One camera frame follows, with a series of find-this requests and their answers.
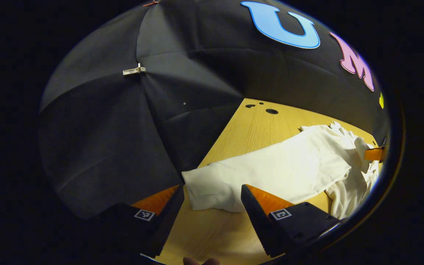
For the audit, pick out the small red clip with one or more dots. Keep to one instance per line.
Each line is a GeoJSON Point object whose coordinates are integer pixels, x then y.
{"type": "Point", "coordinates": [151, 3]}

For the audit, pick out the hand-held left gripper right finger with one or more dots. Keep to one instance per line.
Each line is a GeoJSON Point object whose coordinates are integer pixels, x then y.
{"type": "Point", "coordinates": [258, 224]}

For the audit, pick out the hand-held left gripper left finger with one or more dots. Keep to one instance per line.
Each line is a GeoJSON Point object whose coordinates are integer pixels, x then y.
{"type": "Point", "coordinates": [164, 224]}

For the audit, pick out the black backdrop cloth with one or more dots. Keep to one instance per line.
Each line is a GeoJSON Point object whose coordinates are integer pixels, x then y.
{"type": "Point", "coordinates": [105, 129]}

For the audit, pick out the white sweatshirt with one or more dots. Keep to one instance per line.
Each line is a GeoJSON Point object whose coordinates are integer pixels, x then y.
{"type": "Point", "coordinates": [278, 165]}

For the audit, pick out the white plastic clip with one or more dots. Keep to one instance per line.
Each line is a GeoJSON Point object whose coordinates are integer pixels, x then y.
{"type": "Point", "coordinates": [134, 70]}

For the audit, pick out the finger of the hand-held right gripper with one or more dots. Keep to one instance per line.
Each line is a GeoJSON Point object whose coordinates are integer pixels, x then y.
{"type": "Point", "coordinates": [374, 154]}

